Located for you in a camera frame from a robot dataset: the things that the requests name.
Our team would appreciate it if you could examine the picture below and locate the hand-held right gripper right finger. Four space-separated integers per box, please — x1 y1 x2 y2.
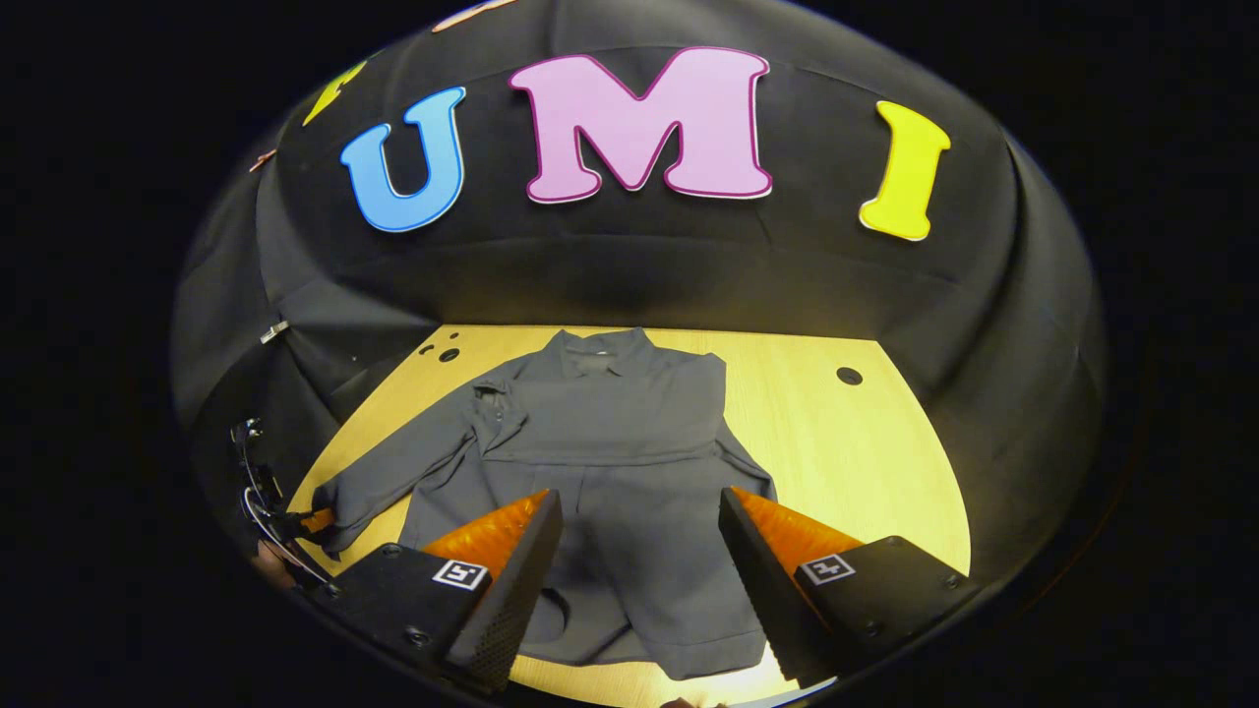
717 486 982 689

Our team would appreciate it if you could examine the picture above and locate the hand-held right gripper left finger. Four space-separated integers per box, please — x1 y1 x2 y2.
328 489 566 695

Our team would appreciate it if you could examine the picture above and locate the grey collared shirt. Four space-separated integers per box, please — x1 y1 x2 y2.
311 327 779 682

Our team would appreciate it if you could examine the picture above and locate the thin white cable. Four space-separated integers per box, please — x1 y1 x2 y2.
241 486 331 584

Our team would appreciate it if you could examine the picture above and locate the black backdrop cloth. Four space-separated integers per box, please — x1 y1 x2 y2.
170 0 1109 611

